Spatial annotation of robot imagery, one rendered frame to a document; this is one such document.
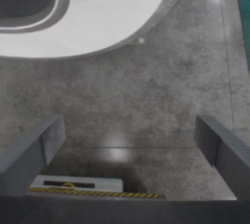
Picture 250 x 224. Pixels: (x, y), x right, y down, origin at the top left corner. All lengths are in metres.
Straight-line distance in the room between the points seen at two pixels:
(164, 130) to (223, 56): 0.61
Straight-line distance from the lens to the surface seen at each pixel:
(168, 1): 0.60
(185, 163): 1.15
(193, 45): 1.26
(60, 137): 0.17
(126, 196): 0.80
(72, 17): 0.67
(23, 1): 0.85
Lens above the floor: 1.09
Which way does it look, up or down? 81 degrees down
